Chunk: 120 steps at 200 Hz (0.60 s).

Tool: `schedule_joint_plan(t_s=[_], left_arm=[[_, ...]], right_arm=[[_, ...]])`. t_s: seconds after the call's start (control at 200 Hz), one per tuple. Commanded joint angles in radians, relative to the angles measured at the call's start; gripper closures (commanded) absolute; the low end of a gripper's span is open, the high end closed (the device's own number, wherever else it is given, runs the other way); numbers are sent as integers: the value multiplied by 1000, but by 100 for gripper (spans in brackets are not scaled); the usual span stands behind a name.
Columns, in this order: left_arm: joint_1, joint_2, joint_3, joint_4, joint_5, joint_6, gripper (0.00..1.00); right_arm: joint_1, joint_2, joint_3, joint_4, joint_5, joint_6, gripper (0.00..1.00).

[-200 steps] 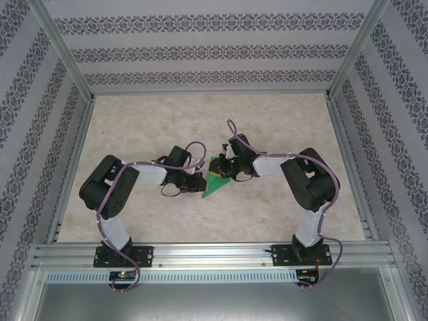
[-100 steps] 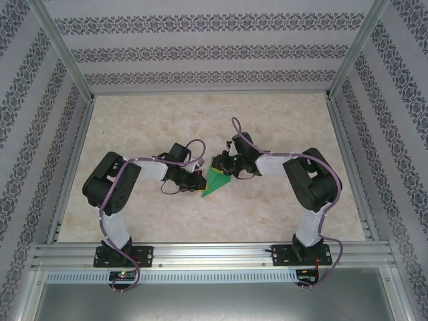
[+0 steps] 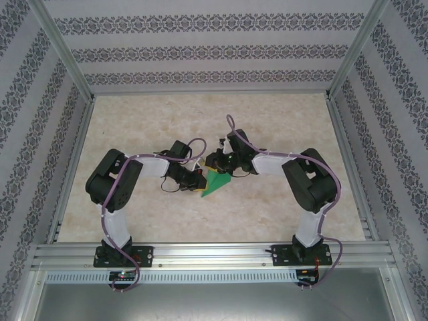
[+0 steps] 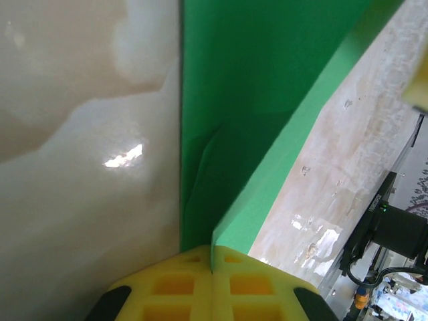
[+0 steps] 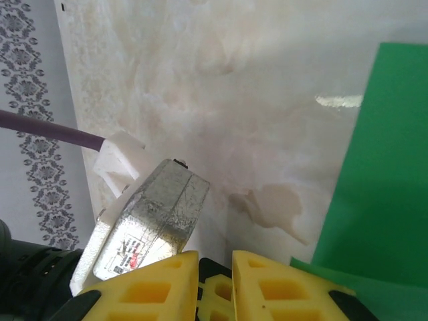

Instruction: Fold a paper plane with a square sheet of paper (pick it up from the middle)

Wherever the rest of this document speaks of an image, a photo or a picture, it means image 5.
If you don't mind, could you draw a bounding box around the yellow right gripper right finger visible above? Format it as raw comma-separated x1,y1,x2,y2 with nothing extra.
232,249,367,321

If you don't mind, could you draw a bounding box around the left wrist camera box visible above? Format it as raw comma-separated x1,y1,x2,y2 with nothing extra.
68,132,212,297

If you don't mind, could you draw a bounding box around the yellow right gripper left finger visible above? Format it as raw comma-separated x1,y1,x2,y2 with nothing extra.
58,250,201,321

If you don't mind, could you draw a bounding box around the green paper sheet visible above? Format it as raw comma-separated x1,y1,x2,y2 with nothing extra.
289,42,428,321

